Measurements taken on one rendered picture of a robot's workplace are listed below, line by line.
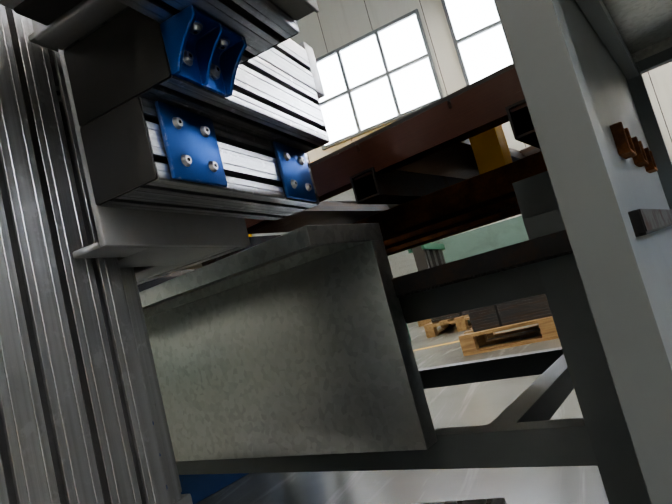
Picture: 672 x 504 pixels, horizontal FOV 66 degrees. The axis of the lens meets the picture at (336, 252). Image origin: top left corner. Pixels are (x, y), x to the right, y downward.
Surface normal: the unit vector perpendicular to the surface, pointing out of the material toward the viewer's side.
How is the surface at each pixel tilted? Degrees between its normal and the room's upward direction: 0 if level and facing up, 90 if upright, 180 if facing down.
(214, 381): 90
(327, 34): 90
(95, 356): 90
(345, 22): 90
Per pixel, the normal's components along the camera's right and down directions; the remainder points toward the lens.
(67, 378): 0.87, -0.27
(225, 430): -0.59, 0.07
